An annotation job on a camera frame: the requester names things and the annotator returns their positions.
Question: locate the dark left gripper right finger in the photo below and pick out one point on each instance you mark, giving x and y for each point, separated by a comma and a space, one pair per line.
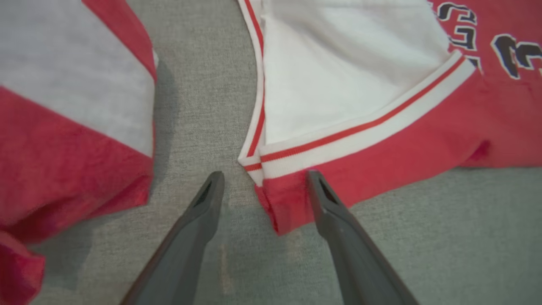
355, 258

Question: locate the red jersey with dark lettering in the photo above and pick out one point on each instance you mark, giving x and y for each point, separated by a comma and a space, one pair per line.
423, 140

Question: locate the red shorts with white stripes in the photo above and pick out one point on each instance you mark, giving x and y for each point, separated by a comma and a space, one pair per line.
72, 169

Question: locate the grey fabric sofa seat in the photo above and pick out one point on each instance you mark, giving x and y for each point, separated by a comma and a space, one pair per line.
199, 106

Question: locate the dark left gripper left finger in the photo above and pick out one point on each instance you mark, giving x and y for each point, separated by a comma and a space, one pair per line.
182, 258

